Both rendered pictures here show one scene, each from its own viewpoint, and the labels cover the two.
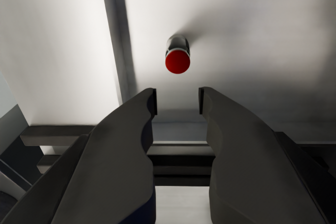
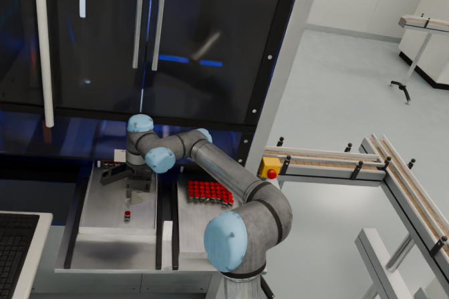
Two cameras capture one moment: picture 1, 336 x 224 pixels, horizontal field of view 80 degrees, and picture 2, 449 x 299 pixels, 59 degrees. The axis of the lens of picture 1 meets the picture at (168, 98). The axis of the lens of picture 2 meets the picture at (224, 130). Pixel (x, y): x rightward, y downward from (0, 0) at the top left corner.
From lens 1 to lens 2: 137 cm
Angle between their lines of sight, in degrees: 56
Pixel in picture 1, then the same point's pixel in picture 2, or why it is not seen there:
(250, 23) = (123, 207)
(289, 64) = not seen: hidden behind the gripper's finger
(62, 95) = (141, 254)
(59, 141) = (159, 253)
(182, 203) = (203, 222)
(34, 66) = (129, 258)
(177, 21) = (120, 221)
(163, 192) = (195, 229)
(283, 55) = not seen: hidden behind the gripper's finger
